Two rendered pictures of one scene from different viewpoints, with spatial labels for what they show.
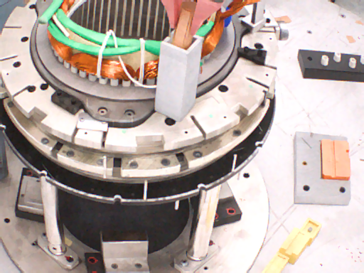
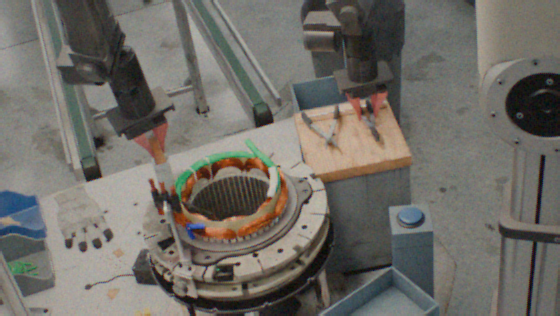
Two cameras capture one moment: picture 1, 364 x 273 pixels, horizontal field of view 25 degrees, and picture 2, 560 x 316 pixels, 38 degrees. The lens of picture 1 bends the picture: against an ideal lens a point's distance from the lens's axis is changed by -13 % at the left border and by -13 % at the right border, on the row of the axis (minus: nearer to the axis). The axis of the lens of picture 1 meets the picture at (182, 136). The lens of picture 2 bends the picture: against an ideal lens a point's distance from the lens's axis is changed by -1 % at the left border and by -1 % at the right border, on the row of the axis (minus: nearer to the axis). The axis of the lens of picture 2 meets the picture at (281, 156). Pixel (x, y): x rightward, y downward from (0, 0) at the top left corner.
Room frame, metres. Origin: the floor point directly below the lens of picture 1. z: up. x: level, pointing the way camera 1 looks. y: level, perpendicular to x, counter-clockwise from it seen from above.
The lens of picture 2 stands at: (1.62, -0.48, 2.03)
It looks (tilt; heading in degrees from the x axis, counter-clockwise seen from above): 38 degrees down; 143
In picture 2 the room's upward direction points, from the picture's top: 10 degrees counter-clockwise
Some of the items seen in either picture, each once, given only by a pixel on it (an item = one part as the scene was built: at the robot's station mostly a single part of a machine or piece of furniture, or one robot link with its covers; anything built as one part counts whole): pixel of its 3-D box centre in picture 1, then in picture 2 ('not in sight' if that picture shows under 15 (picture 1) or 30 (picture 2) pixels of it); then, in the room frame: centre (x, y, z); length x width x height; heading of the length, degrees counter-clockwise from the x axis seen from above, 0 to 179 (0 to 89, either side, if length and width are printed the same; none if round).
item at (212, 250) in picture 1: (196, 254); not in sight; (0.63, -0.04, 0.81); 0.07 x 0.03 x 0.01; 144
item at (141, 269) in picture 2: not in sight; (159, 266); (0.45, 0.02, 0.81); 0.10 x 0.06 x 0.06; 34
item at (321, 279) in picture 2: not in sight; (318, 270); (0.78, 0.17, 0.91); 0.02 x 0.02 x 0.21
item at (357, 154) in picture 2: not in sight; (350, 138); (0.69, 0.37, 1.05); 0.20 x 0.19 x 0.02; 146
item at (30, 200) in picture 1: (33, 193); not in sight; (0.68, 0.19, 0.83); 0.05 x 0.04 x 0.02; 0
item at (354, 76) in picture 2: not in sight; (362, 66); (0.70, 0.41, 1.20); 0.10 x 0.07 x 0.07; 57
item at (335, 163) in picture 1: (335, 160); not in sight; (0.83, -0.23, 0.80); 0.07 x 0.05 x 0.01; 2
